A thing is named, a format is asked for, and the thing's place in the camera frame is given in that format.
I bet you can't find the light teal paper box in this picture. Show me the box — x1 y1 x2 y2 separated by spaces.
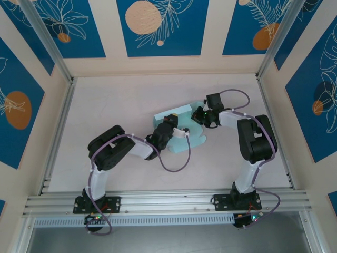
153 101 207 155

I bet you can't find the aluminium profile beam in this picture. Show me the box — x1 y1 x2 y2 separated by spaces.
22 187 313 217

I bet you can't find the black controller board green light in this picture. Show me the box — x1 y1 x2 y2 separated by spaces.
233 212 264 230
83 213 109 225

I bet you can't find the purple cable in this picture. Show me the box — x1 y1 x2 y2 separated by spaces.
218 89 281 230
85 130 192 236

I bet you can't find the aluminium table edge rail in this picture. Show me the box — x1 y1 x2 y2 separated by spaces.
39 77 77 197
256 76 297 189

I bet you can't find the blue floral wall panel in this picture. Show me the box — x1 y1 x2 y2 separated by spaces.
285 31 337 164
0 2 55 76
33 0 106 59
0 37 46 170
116 0 211 57
273 0 337 72
222 0 293 56

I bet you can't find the grey slotted cable duct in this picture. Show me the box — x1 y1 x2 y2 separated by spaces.
34 213 235 228

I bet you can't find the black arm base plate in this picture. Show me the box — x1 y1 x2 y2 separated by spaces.
73 196 122 214
212 193 263 211

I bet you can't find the aluminium frame post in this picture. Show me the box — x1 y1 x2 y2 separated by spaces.
18 0 76 84
256 0 309 80

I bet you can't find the aluminium frame strut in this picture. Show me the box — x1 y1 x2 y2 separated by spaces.
299 210 323 253
12 217 35 253

